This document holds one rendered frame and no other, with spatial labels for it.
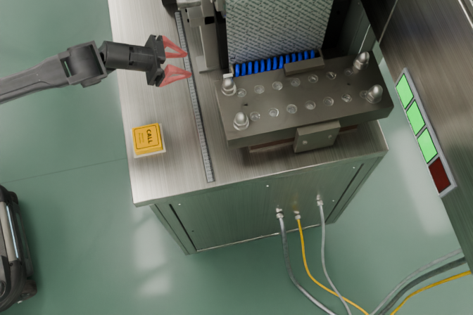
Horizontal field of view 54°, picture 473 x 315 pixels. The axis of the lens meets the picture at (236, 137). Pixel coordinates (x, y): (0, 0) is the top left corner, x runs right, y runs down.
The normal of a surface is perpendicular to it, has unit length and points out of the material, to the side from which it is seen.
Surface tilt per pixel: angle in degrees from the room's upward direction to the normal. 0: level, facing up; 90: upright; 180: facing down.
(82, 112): 0
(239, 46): 90
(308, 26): 90
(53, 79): 31
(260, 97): 0
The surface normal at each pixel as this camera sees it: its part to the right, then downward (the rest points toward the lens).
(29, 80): 0.19, 0.07
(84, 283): -0.02, -0.40
